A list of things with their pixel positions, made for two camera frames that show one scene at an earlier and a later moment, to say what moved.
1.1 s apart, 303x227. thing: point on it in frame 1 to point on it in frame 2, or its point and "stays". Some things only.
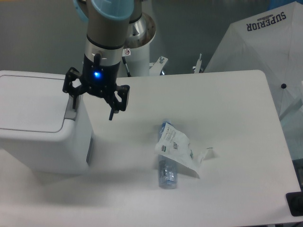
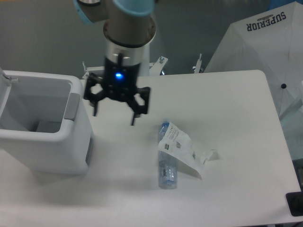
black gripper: (99, 80) to (119, 83)
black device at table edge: (295, 201) stays
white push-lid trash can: (39, 125) stays
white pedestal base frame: (156, 67) stays
